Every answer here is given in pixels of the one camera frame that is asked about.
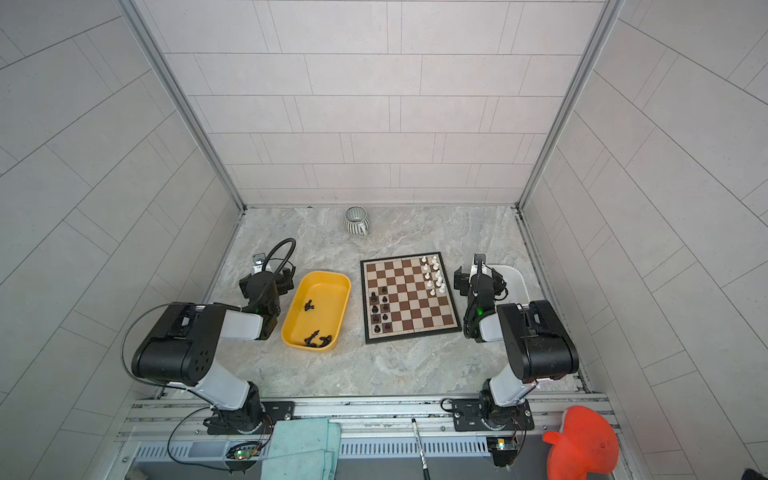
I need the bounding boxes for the yellow plastic tray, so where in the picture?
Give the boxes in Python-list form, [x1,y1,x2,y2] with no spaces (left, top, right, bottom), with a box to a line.
[281,270,351,352]

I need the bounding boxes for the red plastic funnel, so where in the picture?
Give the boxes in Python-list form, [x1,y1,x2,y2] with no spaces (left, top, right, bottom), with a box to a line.
[542,406,619,480]

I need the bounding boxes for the brown white chessboard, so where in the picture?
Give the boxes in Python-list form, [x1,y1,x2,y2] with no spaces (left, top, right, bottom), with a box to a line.
[360,251,462,344]

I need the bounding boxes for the black chess pieces on board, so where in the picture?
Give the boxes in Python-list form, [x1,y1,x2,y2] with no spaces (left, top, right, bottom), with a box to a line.
[366,285,393,336]

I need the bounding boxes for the white ribbed ceramic cup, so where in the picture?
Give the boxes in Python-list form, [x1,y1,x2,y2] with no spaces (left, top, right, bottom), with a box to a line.
[344,206,370,236]

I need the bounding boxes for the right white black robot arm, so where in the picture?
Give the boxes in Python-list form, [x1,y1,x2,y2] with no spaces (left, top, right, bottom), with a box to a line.
[451,256,579,432]

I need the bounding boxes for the black chess pieces pile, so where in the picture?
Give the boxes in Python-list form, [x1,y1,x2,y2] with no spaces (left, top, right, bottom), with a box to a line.
[304,330,333,349]

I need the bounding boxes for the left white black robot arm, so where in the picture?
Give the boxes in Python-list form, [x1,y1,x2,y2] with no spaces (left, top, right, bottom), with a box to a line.
[125,267,294,435]

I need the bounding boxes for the white chess pieces on board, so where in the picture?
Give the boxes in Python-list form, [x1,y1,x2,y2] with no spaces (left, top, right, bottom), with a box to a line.
[419,254,448,297]

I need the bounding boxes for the white plastic tray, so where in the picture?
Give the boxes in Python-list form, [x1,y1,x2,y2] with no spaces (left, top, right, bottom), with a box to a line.
[489,265,530,305]

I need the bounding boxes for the black pen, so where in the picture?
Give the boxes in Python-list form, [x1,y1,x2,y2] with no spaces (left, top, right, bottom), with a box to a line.
[411,418,431,480]

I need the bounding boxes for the aluminium rail frame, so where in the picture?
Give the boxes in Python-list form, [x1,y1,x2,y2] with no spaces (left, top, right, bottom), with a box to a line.
[101,392,622,479]

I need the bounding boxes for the green cloth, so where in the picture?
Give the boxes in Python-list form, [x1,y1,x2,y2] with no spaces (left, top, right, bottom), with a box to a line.
[260,418,341,480]

